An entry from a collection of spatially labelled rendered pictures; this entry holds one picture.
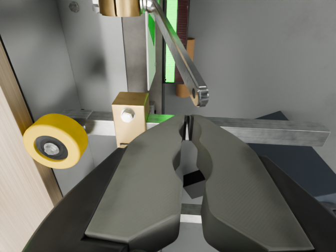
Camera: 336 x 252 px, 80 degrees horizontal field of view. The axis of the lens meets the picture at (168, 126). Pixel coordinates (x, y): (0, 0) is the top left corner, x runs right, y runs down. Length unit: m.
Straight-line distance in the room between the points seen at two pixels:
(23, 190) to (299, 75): 1.29
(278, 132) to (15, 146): 0.40
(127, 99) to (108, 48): 0.24
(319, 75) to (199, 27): 0.71
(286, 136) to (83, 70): 0.48
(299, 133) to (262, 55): 0.88
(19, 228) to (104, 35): 0.45
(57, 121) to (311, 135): 0.38
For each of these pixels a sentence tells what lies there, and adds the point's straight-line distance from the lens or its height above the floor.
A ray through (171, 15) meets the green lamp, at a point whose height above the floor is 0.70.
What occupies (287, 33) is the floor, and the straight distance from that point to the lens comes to 1.25.
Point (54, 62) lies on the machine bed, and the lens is 0.53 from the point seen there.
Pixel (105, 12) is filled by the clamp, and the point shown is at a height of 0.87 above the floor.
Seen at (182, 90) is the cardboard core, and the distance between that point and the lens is 1.13.
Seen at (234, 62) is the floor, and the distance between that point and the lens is 1.20.
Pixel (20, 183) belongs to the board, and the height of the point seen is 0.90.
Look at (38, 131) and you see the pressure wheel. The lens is 0.32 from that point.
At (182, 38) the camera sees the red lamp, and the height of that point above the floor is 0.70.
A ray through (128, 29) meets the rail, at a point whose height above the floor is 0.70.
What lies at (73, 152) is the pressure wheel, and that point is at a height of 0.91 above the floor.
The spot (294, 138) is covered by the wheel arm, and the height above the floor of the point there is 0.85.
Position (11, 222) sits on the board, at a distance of 0.55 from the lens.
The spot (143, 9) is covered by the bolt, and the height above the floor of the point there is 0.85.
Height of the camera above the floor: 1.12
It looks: 57 degrees down
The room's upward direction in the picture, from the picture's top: 174 degrees counter-clockwise
